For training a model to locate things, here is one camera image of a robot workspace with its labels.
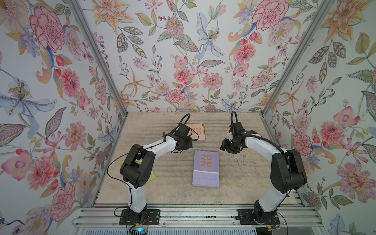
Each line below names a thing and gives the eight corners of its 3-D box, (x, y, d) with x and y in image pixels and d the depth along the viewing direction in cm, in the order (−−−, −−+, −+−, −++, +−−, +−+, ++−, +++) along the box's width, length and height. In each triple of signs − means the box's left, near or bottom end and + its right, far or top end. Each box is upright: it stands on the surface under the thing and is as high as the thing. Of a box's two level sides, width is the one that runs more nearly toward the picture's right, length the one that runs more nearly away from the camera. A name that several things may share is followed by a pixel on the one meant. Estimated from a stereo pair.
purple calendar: (192, 187, 85) (192, 184, 81) (192, 153, 99) (192, 150, 95) (221, 187, 85) (223, 184, 81) (216, 153, 99) (217, 150, 95)
